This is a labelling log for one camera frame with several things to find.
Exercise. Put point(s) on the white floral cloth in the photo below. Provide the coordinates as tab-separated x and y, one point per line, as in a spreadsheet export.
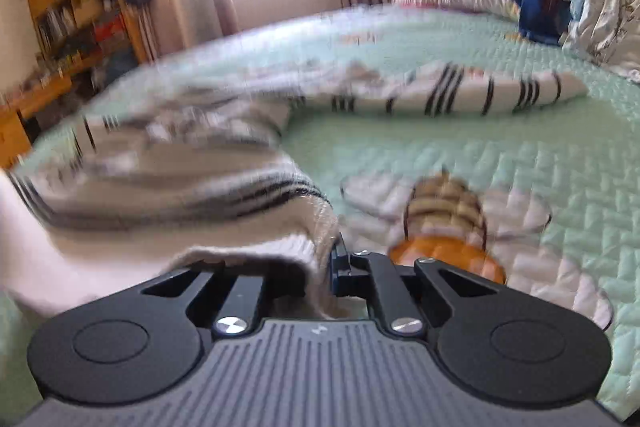
610	7

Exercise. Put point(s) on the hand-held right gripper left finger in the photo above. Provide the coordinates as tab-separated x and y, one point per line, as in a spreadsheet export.
245	297

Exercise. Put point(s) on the wooden desk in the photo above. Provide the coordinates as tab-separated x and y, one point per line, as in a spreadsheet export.
40	94

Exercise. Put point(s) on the green quilted bee bedspread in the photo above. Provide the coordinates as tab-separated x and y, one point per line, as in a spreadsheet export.
400	142

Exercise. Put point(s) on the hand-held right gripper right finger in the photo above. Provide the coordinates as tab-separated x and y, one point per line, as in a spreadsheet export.
340	277

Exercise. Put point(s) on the white black-striped sweater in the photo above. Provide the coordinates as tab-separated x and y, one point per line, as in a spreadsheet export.
150	187

